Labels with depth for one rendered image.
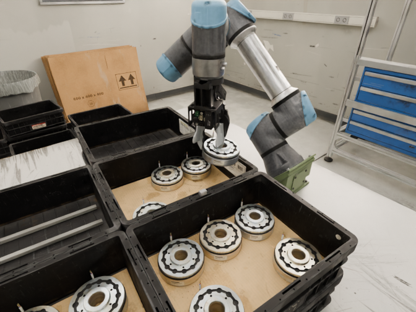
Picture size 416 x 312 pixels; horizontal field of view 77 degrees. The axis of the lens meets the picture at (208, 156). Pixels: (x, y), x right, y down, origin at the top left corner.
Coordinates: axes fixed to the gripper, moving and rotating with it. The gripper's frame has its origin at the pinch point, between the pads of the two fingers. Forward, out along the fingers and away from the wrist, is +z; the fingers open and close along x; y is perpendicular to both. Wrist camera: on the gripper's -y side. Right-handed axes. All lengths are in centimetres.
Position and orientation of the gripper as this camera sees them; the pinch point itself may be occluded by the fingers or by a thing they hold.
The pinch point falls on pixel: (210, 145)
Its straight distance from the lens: 74.2
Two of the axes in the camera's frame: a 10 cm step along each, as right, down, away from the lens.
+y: -3.3, 5.0, -8.0
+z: 0.0, 8.5, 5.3
